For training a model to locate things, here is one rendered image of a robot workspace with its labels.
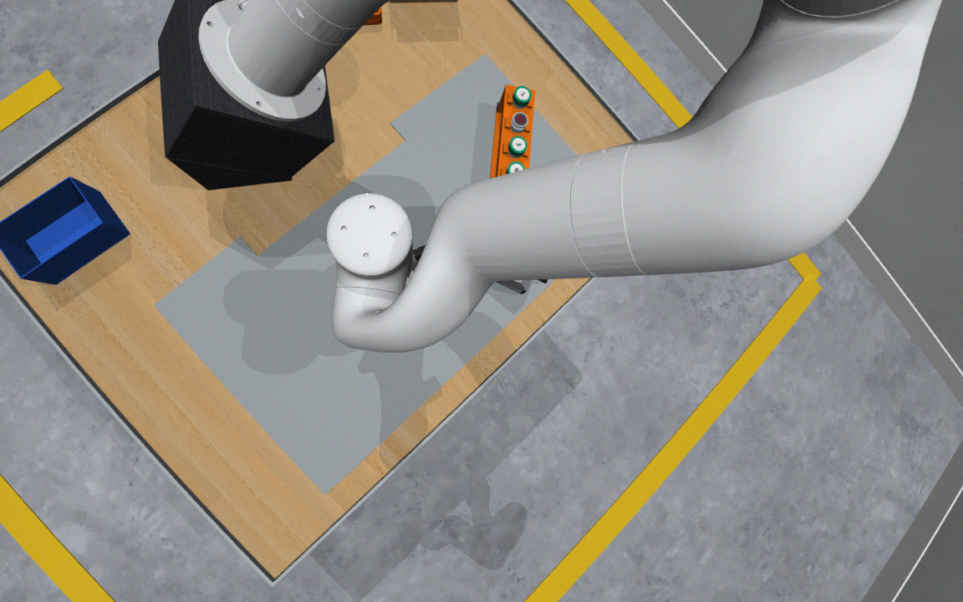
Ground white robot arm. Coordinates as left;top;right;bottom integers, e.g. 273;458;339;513
199;0;942;353

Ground grey button housing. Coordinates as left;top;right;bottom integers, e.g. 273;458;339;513
496;279;548;294

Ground grey bench mat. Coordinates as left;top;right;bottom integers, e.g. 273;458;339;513
154;54;556;495

